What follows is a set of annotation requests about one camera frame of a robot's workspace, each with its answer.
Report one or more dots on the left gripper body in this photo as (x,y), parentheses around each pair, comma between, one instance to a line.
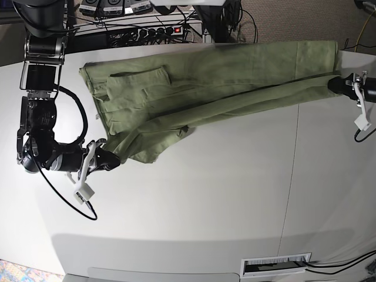
(363,89)

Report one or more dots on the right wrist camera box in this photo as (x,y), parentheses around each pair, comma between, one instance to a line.
(83,193)

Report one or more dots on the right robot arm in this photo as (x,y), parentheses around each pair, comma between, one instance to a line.
(36,146)

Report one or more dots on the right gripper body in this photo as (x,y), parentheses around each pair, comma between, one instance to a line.
(78,164)

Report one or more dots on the grey table leg column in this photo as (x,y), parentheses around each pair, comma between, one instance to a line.
(207,16)

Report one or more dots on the green T-shirt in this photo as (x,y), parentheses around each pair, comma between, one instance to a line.
(150,103)

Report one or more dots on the table cable grommet slot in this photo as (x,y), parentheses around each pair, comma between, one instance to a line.
(274,266)

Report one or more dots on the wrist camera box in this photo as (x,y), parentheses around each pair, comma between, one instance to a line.
(83,193)
(362,123)

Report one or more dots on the black power strip red switch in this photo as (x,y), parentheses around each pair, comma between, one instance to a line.
(169,31)

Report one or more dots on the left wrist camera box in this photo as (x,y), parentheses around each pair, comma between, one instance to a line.
(362,123)

